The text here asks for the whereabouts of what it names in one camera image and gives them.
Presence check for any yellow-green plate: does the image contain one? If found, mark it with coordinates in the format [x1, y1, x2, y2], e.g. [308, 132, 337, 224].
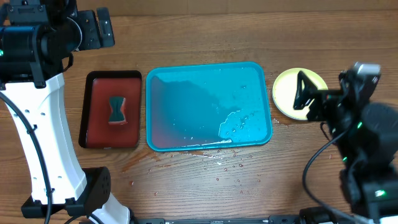
[272, 68, 328, 121]

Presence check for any green and pink sponge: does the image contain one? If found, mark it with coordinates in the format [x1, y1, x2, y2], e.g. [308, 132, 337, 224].
[108, 96, 127, 125]

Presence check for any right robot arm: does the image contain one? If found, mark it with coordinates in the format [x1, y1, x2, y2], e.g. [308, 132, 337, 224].
[293, 69, 397, 223]

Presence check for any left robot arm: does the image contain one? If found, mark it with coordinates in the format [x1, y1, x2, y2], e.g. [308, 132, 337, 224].
[1, 0, 134, 224]

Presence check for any black tray with red water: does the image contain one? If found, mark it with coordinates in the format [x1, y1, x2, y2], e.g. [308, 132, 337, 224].
[78, 70, 142, 148]

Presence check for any teal plastic tray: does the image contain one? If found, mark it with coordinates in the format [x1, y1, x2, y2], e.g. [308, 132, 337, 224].
[146, 62, 273, 152]

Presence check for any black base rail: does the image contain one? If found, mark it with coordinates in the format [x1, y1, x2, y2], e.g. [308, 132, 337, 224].
[130, 215, 310, 224]

